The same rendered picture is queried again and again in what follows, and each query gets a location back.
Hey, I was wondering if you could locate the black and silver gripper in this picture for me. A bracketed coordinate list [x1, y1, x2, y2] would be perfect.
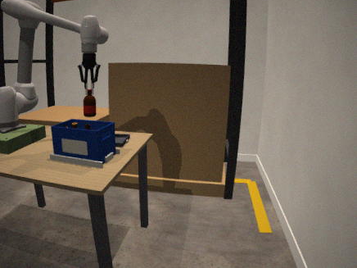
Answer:
[78, 53, 100, 95]

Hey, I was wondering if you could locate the white flat rail with screws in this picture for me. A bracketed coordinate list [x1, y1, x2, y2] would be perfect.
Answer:
[50, 148, 120, 168]

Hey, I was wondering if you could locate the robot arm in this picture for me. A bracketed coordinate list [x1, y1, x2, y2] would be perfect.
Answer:
[0, 0, 109, 134]

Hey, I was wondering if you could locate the blue bottle crate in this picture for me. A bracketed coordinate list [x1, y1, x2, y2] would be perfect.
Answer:
[53, 119, 116, 164]

